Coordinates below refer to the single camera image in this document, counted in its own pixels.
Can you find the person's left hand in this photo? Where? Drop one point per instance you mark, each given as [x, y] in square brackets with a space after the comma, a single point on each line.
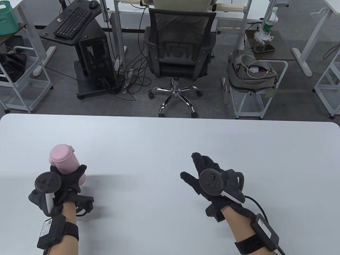
[69, 183]

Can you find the person's right hand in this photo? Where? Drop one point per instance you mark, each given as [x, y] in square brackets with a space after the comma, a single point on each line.
[209, 163]

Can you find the pink thermos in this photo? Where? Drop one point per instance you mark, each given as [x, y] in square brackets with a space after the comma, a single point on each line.
[70, 166]

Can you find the pink thermos cap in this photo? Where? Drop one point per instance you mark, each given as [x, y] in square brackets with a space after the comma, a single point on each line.
[59, 154]

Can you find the person's left forearm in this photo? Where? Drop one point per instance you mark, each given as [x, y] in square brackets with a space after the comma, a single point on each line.
[69, 212]

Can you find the person's right forearm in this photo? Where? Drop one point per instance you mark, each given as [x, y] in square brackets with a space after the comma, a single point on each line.
[236, 228]

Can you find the grey handheld controller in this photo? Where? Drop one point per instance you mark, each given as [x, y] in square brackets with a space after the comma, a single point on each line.
[47, 182]
[209, 182]

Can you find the black wrist sensor box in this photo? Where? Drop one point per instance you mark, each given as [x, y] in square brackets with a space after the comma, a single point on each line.
[265, 231]
[50, 231]

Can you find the grey backpack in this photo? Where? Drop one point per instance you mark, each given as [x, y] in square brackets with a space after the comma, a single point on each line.
[247, 82]

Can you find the white charger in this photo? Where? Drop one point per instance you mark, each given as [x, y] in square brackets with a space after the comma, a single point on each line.
[253, 70]

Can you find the black mesh office chair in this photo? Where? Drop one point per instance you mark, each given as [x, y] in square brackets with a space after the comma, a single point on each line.
[180, 61]

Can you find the white power strip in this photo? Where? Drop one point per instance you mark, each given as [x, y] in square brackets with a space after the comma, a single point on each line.
[128, 77]

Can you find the black computer tower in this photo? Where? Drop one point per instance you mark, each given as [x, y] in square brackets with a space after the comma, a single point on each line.
[95, 58]

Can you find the black smartphone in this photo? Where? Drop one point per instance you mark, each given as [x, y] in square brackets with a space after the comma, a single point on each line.
[265, 48]

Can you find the black bag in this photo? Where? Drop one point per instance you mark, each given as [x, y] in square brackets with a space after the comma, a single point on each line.
[13, 66]

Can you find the dark brown side table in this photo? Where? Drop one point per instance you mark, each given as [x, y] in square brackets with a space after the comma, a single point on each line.
[21, 28]
[281, 50]

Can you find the white desk with T-leg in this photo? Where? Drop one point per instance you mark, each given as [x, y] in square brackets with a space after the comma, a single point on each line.
[39, 50]
[309, 45]

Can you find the crumpled white plastic bag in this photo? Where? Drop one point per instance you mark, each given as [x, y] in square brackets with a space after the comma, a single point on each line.
[261, 37]

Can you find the black rolling computer cart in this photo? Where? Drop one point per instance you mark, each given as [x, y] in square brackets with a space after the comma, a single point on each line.
[61, 41]

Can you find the clear bottle with green label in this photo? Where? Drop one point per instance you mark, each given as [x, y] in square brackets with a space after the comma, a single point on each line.
[268, 26]

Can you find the long white desk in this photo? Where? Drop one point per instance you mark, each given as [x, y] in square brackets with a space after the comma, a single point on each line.
[239, 15]

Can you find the black keyboard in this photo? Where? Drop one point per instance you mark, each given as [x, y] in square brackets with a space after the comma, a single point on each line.
[71, 22]

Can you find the green plastic basket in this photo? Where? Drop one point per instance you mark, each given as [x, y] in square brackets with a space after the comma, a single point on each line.
[8, 21]

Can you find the black computer mouse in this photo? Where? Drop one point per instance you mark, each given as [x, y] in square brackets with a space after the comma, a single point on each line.
[93, 4]

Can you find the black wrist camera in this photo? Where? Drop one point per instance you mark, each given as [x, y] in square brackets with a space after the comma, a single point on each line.
[215, 212]
[85, 202]

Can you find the beige wooden rail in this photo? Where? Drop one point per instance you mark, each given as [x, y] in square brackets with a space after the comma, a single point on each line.
[231, 8]

